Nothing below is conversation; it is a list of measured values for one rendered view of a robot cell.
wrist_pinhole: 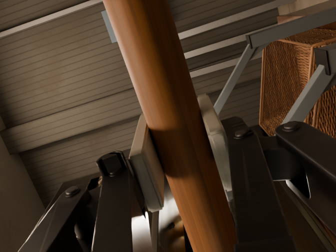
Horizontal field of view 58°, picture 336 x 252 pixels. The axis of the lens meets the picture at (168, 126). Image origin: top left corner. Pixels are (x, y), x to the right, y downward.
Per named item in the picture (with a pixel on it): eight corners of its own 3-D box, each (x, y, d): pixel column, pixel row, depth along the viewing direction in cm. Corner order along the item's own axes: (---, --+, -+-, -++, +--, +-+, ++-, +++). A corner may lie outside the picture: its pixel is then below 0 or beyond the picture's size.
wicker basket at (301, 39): (371, 154, 117) (300, 174, 120) (306, 111, 170) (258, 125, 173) (358, 28, 101) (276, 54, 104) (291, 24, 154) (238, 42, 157)
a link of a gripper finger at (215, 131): (207, 134, 13) (224, 129, 13) (195, 95, 19) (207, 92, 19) (225, 193, 14) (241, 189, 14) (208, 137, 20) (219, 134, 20)
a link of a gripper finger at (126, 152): (142, 224, 12) (74, 243, 13) (148, 168, 17) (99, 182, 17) (129, 193, 12) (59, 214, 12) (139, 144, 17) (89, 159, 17)
